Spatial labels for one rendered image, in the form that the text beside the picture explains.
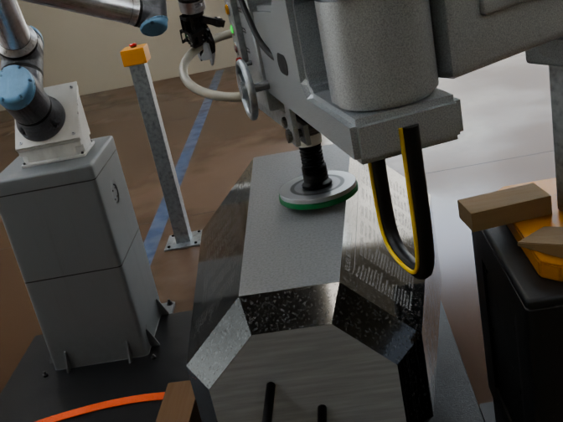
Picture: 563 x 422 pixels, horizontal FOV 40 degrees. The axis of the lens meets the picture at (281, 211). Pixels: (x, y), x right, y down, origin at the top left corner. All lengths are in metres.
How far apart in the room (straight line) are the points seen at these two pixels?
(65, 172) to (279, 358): 1.51
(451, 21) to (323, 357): 0.75
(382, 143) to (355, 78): 0.12
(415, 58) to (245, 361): 0.76
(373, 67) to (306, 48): 0.28
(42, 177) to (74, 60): 6.33
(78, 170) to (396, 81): 1.84
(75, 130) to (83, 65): 6.21
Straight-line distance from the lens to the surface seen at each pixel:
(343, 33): 1.28
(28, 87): 2.88
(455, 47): 1.37
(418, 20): 1.30
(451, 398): 2.63
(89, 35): 9.16
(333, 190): 2.04
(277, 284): 1.71
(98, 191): 2.95
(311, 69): 1.53
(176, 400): 2.68
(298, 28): 1.52
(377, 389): 1.71
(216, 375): 1.72
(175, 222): 4.17
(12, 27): 2.86
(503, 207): 1.91
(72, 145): 3.05
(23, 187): 3.01
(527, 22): 1.50
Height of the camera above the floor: 1.59
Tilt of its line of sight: 21 degrees down
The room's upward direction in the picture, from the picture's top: 12 degrees counter-clockwise
